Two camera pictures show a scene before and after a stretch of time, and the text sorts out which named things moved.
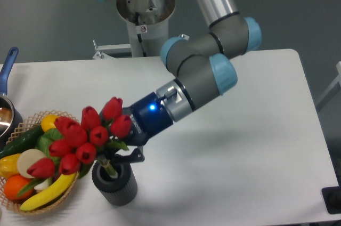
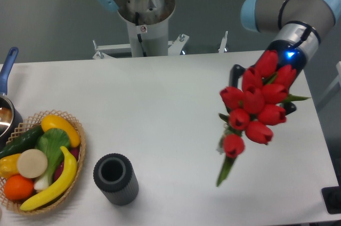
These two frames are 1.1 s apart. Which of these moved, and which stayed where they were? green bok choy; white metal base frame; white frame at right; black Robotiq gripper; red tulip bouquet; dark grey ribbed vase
Moved: red tulip bouquet; black Robotiq gripper
Stayed: green bok choy; dark grey ribbed vase; white metal base frame; white frame at right
